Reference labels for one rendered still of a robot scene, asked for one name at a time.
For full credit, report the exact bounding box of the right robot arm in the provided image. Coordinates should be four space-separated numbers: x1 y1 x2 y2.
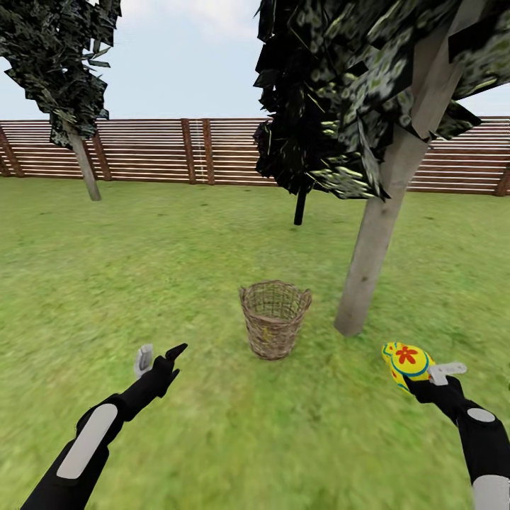
404 362 510 510

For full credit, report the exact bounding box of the wicker basket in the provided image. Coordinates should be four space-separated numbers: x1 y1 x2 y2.
239 280 312 362

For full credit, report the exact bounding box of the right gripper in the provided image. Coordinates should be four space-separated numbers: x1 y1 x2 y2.
404 375 464 412

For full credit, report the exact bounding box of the easter egg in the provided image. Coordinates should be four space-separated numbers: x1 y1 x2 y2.
381 342 408 364
390 346 438 395

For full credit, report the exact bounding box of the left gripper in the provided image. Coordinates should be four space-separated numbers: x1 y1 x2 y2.
133 344 187 404

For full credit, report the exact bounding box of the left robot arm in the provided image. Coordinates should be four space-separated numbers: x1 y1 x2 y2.
20 344 187 510

